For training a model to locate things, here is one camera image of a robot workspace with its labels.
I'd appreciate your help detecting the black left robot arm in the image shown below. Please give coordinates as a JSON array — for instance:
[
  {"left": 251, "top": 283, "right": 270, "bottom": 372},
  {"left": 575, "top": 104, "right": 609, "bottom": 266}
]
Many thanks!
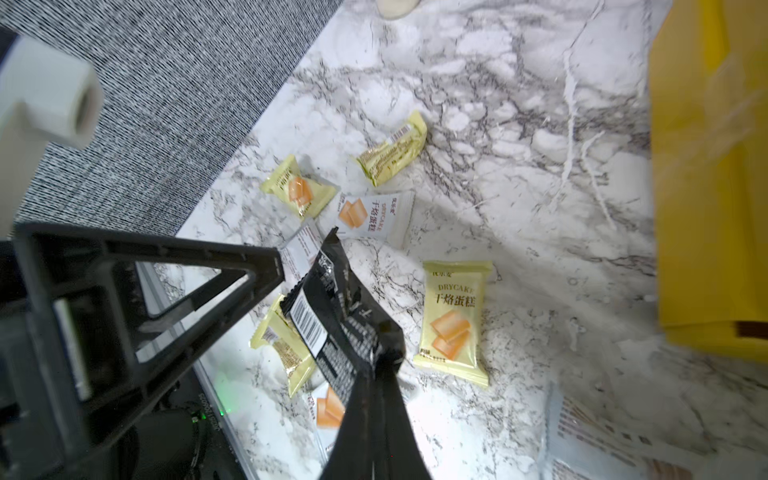
[{"left": 1, "top": 223, "right": 284, "bottom": 479}]

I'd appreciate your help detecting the black cookie packet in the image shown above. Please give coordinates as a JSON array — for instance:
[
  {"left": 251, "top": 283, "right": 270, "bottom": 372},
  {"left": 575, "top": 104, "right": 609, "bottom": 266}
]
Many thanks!
[{"left": 280, "top": 229, "right": 406, "bottom": 406}]

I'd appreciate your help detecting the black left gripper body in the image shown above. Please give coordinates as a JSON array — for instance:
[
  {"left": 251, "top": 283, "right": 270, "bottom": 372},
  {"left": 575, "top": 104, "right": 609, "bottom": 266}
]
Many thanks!
[{"left": 1, "top": 239, "right": 120, "bottom": 479}]

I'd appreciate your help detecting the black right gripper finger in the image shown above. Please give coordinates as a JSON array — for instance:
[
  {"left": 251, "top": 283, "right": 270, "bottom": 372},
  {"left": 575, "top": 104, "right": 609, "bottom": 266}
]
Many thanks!
[{"left": 321, "top": 359, "right": 431, "bottom": 479}]

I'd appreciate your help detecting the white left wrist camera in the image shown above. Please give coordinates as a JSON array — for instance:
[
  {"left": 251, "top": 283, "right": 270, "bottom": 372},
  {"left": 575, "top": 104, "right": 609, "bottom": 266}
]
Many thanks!
[{"left": 1, "top": 27, "right": 104, "bottom": 238}]

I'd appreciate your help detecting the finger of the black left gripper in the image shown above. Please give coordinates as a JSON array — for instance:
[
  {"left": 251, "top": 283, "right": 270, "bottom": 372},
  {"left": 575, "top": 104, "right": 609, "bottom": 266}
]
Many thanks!
[{"left": 13, "top": 223, "right": 284, "bottom": 432}]

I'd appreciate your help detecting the yellow plastic drawer cabinet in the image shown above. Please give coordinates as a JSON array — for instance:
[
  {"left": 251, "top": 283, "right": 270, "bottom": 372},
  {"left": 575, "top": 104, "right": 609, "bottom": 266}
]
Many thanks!
[{"left": 649, "top": 1, "right": 767, "bottom": 362}]

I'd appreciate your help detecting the yellow cookie packet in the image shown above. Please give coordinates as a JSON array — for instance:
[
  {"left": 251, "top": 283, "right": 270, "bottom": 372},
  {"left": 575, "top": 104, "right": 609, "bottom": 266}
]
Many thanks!
[
  {"left": 413, "top": 261, "right": 493, "bottom": 387},
  {"left": 249, "top": 295, "right": 316, "bottom": 397},
  {"left": 260, "top": 155, "right": 337, "bottom": 219},
  {"left": 356, "top": 110, "right": 428, "bottom": 187}
]

